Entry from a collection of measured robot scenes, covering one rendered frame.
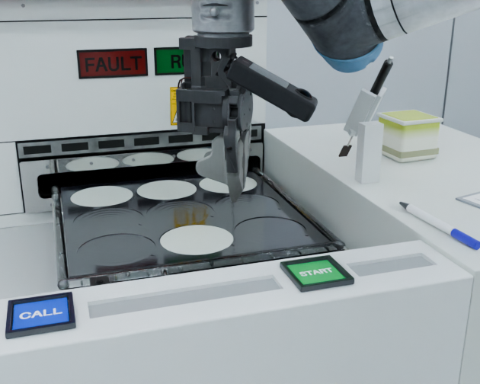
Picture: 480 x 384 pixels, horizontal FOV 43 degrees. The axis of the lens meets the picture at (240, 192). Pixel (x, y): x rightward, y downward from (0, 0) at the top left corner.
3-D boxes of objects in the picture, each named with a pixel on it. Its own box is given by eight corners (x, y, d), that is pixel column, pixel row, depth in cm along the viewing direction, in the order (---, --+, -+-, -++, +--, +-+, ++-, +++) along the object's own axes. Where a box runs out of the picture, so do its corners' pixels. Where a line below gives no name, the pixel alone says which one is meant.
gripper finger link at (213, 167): (200, 197, 81) (199, 130, 78) (243, 201, 80) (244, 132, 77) (193, 206, 78) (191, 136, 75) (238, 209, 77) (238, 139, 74)
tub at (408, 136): (372, 152, 101) (376, 111, 98) (411, 148, 103) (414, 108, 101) (399, 164, 94) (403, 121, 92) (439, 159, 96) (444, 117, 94)
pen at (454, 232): (397, 199, 76) (475, 242, 64) (404, 198, 77) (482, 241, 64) (396, 206, 77) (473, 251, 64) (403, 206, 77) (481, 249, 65)
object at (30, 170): (25, 210, 108) (19, 159, 105) (259, 187, 120) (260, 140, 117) (25, 214, 106) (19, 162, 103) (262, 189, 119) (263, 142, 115)
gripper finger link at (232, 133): (230, 164, 79) (230, 98, 76) (244, 165, 78) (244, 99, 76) (221, 175, 75) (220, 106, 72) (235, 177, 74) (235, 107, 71)
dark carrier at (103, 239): (60, 190, 104) (60, 187, 104) (251, 172, 114) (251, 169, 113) (69, 281, 73) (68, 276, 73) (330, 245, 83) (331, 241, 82)
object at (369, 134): (339, 172, 90) (344, 82, 86) (363, 170, 91) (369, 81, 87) (359, 185, 85) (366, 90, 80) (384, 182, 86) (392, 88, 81)
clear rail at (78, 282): (57, 288, 72) (56, 277, 72) (342, 248, 83) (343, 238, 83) (57, 293, 71) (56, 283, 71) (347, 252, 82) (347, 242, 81)
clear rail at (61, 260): (51, 192, 104) (50, 184, 104) (59, 191, 105) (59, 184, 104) (57, 293, 71) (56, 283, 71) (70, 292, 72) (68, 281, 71)
